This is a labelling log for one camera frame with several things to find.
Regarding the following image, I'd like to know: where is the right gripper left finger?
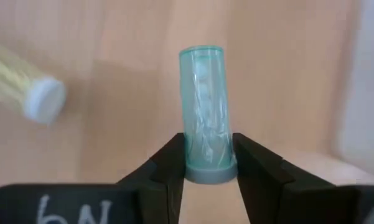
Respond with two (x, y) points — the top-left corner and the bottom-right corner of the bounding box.
(0, 133), (187, 224)

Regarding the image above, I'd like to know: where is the slim yellow pill bottle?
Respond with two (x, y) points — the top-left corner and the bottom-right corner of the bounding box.
(0, 42), (67, 125)

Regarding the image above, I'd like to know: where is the teal pill bottle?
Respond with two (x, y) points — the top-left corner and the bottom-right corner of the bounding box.
(178, 45), (239, 185)

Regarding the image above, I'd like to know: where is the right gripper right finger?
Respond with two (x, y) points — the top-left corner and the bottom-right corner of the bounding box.
(232, 133), (374, 224)

